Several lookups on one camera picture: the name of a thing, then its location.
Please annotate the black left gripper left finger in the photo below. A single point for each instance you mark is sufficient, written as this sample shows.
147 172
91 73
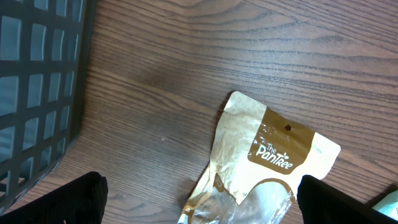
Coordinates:
81 201

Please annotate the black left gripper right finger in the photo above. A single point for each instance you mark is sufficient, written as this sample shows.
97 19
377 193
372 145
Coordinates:
321 203

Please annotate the teal snack packet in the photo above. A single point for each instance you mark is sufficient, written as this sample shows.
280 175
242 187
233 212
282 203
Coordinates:
388 205

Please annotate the brown snack wrapper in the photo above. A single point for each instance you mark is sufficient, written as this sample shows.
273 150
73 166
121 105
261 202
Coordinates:
256 165

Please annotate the grey plastic mesh basket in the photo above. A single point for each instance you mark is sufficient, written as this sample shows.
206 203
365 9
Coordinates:
45 47

